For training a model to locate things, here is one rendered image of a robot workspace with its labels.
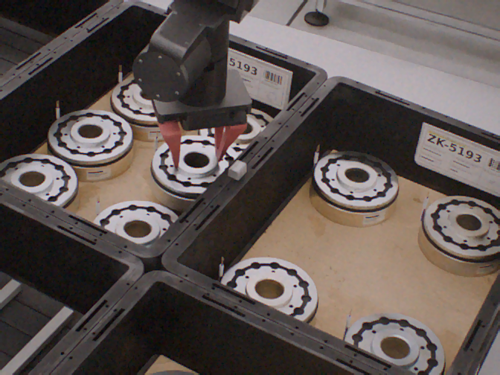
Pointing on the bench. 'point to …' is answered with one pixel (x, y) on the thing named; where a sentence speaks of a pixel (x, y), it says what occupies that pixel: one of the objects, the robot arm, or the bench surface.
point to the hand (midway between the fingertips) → (196, 155)
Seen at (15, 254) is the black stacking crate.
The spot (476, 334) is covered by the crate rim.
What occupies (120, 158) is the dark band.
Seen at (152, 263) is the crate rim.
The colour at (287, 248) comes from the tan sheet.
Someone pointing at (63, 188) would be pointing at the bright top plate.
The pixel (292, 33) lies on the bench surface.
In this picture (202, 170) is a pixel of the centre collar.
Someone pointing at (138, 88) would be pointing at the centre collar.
